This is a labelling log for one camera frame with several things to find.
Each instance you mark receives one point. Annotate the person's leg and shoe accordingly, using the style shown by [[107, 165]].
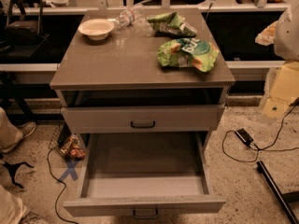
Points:
[[14, 211], [11, 135]]

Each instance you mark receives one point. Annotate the black metal stand leg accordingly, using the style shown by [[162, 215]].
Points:
[[284, 199]]

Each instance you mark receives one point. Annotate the black tripod foot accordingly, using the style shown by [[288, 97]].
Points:
[[12, 170]]

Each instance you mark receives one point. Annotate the green rice chip bag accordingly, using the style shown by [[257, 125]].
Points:
[[188, 52]]

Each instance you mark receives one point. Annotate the black chair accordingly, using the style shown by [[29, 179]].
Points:
[[23, 35]]

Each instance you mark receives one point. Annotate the colourful snack packet on floor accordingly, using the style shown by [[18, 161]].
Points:
[[71, 148]]

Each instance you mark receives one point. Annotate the person's leg and shoe upper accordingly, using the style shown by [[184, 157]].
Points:
[[11, 135]]

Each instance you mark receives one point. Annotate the closed grey upper drawer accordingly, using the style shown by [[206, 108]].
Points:
[[143, 119]]

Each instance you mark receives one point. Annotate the person's leg and shoe lower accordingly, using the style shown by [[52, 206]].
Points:
[[14, 211]]

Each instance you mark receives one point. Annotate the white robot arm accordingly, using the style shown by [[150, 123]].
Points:
[[284, 35]]

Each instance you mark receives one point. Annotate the clear plastic water bottle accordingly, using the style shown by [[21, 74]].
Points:
[[134, 15]]

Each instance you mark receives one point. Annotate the black power adapter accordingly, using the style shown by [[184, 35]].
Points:
[[244, 136]]

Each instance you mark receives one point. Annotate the blue tape cross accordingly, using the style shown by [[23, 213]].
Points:
[[70, 170]]

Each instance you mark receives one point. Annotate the open grey bottom drawer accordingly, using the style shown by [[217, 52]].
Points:
[[144, 175]]

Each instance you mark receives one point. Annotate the white paper bowl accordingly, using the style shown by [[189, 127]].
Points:
[[96, 29]]

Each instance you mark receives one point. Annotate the crumpled green snack bag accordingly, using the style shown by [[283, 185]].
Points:
[[171, 23]]

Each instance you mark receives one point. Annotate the grey drawer cabinet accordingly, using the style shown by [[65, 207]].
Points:
[[123, 70]]

